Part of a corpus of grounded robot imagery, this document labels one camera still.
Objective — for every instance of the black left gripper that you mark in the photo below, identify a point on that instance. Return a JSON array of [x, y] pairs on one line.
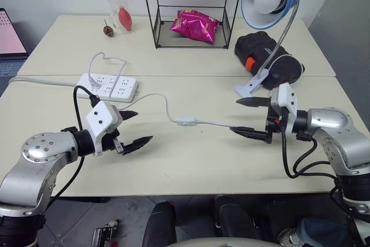
[[111, 142]]

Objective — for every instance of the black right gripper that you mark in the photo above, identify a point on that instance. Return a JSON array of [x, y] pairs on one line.
[[271, 125]]

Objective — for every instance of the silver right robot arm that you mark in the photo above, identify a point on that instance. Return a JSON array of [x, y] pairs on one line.
[[332, 125]]

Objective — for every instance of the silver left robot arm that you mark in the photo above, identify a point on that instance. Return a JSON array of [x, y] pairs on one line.
[[34, 154]]

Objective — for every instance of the white power strip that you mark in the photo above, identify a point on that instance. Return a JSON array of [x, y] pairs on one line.
[[124, 86]]

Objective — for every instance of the black fabric bag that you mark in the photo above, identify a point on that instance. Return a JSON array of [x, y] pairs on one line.
[[257, 46]]

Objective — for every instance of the dark rounded shape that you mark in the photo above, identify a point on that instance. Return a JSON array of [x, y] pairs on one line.
[[234, 218], [159, 224]]

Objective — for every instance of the pink foil snack bag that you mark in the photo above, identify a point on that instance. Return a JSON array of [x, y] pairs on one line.
[[193, 25]]

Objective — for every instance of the red rubber bulb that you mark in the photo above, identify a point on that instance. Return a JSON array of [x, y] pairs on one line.
[[125, 18]]

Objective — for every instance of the clear drinking glass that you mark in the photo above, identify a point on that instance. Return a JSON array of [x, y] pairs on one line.
[[114, 10]]

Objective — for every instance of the white sneaker with blue jeans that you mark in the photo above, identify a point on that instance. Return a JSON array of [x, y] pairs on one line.
[[318, 232]]

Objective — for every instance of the open laptop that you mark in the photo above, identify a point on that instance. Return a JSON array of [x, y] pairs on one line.
[[8, 33]]

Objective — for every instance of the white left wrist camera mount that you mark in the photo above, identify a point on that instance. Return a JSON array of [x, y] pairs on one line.
[[99, 119]]

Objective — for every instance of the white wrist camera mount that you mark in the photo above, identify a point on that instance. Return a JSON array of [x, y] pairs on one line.
[[99, 119], [286, 95]]

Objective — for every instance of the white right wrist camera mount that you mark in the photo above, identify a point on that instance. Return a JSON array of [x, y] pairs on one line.
[[286, 95]]

